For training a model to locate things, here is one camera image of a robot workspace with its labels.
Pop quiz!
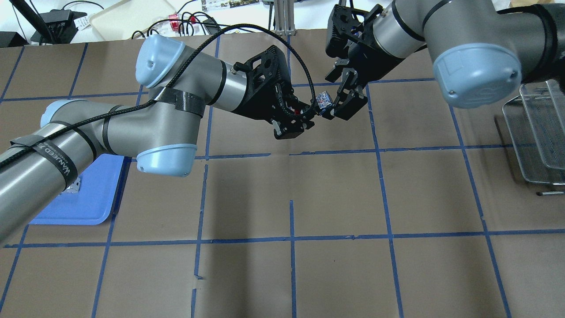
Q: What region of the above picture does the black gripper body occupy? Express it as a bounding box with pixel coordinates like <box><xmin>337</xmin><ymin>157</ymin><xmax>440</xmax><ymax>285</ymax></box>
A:
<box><xmin>232</xmin><ymin>45</ymin><xmax>294</xmax><ymax>124</ymax></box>
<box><xmin>325</xmin><ymin>4</ymin><xmax>384</xmax><ymax>84</ymax></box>

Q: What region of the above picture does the red push button switch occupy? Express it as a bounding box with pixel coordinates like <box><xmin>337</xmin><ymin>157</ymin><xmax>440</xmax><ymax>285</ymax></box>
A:
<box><xmin>316</xmin><ymin>91</ymin><xmax>335</xmax><ymax>120</ymax></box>

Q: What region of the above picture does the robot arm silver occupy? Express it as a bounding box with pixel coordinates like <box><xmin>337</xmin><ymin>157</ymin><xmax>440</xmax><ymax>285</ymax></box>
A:
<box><xmin>322</xmin><ymin>0</ymin><xmax>565</xmax><ymax>120</ymax></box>
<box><xmin>0</xmin><ymin>34</ymin><xmax>319</xmax><ymax>244</ymax></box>

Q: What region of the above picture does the beige plastic tray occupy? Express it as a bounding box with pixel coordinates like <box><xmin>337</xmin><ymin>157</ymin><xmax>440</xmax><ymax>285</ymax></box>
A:
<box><xmin>89</xmin><ymin>0</ymin><xmax>176</xmax><ymax>42</ymax></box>

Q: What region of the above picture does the blue plastic tray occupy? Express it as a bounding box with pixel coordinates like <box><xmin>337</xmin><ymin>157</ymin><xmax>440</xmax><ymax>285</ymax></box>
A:
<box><xmin>30</xmin><ymin>154</ymin><xmax>125</xmax><ymax>226</ymax></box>

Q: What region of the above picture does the black power adapter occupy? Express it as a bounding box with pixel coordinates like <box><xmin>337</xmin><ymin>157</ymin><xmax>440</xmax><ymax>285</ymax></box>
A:
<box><xmin>31</xmin><ymin>9</ymin><xmax>78</xmax><ymax>44</ymax></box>

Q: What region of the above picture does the aluminium profile post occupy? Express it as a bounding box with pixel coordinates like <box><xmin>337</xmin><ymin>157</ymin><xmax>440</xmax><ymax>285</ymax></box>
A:
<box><xmin>274</xmin><ymin>0</ymin><xmax>296</xmax><ymax>36</ymax></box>

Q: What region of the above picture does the black braided cable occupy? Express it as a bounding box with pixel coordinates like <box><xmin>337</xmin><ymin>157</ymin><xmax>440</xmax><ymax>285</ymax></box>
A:
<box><xmin>0</xmin><ymin>24</ymin><xmax>315</xmax><ymax>170</ymax></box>

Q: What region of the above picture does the black cable bundle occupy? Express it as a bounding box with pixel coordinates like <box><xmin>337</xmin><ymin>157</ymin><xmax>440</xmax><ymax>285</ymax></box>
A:
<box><xmin>132</xmin><ymin>11</ymin><xmax>230</xmax><ymax>39</ymax></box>

